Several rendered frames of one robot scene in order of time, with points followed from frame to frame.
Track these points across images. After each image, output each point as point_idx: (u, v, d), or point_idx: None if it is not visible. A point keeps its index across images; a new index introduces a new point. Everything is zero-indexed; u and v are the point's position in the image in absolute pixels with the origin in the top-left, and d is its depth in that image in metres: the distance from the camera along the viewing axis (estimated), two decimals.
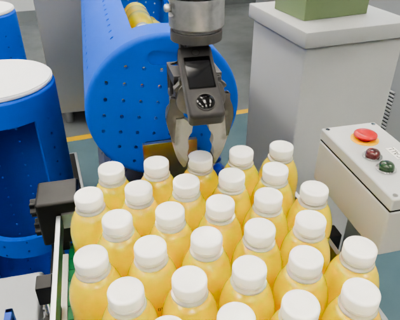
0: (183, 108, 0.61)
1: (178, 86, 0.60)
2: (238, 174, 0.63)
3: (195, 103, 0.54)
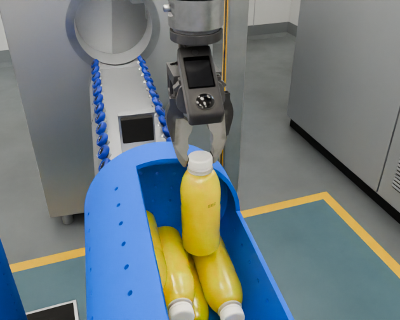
0: (183, 108, 0.61)
1: (177, 86, 0.60)
2: None
3: (195, 103, 0.54)
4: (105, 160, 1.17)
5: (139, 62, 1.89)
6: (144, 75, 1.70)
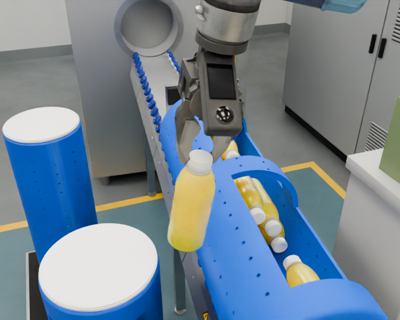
0: (195, 111, 0.60)
1: (195, 89, 0.58)
2: (207, 156, 0.67)
3: (214, 115, 0.54)
4: (157, 115, 1.79)
5: (167, 54, 2.51)
6: (174, 63, 2.33)
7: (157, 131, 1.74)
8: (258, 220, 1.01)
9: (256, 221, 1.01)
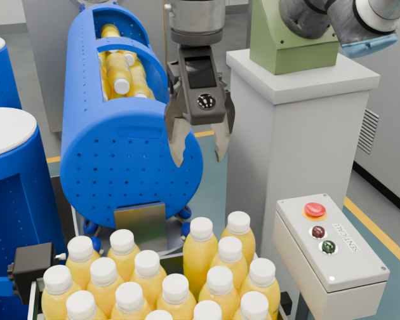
0: (183, 108, 0.61)
1: (178, 86, 0.60)
2: None
3: (196, 103, 0.54)
4: None
5: None
6: None
7: None
8: (122, 89, 1.12)
9: (120, 90, 1.12)
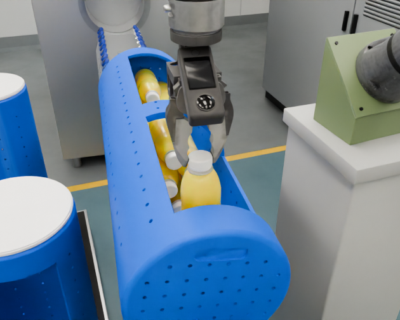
0: (183, 108, 0.61)
1: (178, 86, 0.60)
2: (156, 100, 1.23)
3: (195, 104, 0.54)
4: None
5: (134, 30, 2.46)
6: (138, 37, 2.27)
7: None
8: (175, 164, 0.96)
9: (173, 166, 0.96)
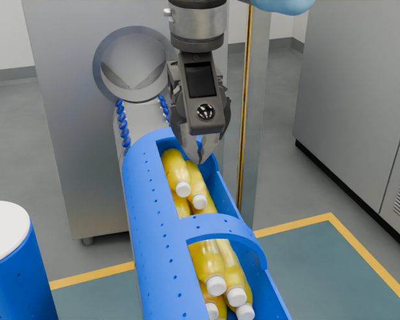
0: (183, 112, 0.60)
1: (178, 91, 0.59)
2: (187, 191, 1.14)
3: (195, 113, 0.54)
4: None
5: (159, 101, 2.04)
6: (166, 117, 1.86)
7: None
8: (218, 291, 0.87)
9: (215, 292, 0.87)
